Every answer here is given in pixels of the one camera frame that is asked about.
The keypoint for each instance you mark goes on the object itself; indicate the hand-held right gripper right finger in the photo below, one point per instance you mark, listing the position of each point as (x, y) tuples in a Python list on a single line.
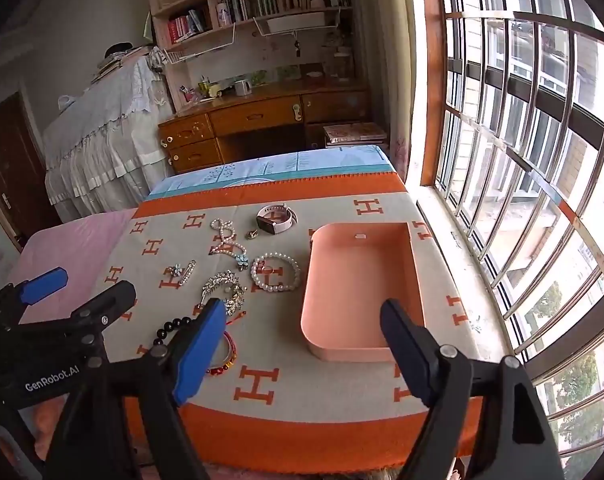
[(407, 355)]

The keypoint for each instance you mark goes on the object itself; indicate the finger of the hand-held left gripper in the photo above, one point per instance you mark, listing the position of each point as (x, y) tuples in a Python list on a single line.
[(42, 284), (102, 307)]

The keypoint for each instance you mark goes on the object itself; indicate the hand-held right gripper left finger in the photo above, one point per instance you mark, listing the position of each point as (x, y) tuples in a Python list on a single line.
[(202, 355)]

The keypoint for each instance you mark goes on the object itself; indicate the small blue flower brooch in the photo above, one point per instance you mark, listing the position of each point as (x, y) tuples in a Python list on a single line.
[(174, 270)]

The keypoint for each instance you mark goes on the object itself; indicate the pink plastic tray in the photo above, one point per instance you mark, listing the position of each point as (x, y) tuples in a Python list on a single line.
[(357, 285)]

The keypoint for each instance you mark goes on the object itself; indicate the silver leaf brooch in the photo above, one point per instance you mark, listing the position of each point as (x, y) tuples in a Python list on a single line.
[(221, 280)]

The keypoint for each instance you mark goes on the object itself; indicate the orange patterned blanket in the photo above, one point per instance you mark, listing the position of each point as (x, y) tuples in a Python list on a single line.
[(282, 360)]

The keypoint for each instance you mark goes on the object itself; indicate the gold pearl safety pin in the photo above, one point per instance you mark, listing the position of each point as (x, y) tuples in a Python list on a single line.
[(190, 269)]

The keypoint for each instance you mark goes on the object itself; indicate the dark wooden door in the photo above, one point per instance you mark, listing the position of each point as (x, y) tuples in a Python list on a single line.
[(12, 160)]

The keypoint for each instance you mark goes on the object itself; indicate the white lace furniture cover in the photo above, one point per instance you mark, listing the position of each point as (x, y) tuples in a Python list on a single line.
[(107, 125)]

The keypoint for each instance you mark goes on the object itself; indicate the light blue printed sheet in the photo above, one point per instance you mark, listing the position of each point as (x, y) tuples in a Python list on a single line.
[(282, 167)]

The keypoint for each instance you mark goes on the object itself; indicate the stack of flat boxes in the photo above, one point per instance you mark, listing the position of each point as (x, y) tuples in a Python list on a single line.
[(354, 134)]

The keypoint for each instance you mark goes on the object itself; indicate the metal window grille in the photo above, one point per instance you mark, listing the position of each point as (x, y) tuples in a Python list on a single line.
[(532, 160)]

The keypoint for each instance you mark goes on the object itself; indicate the wooden desk with drawers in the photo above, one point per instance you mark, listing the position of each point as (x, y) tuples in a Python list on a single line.
[(252, 115)]

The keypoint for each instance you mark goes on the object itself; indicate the white mug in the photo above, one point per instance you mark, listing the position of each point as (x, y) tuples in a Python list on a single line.
[(242, 87)]

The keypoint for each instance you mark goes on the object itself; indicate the pale curtain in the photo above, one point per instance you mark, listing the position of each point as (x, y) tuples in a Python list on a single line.
[(404, 85)]

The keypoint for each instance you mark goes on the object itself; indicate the row of red books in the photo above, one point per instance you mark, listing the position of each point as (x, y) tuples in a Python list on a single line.
[(184, 26)]

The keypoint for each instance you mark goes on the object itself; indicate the row of pale books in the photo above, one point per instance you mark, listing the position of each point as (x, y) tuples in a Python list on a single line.
[(247, 6)]

